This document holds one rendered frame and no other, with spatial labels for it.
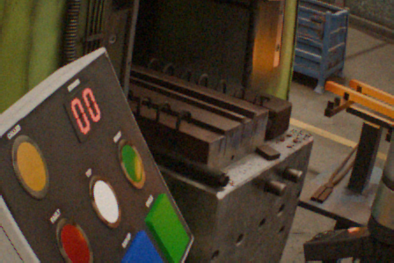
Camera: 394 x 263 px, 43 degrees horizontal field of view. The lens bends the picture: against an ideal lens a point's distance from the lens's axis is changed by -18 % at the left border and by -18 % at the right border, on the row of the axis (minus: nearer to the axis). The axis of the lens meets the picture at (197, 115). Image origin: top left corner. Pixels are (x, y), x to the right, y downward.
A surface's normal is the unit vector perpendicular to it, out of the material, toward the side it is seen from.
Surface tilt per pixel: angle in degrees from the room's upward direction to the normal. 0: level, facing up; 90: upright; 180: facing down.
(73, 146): 60
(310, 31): 89
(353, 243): 91
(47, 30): 90
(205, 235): 90
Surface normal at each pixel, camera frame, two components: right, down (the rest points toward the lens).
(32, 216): 0.90, -0.31
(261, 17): 0.80, 0.30
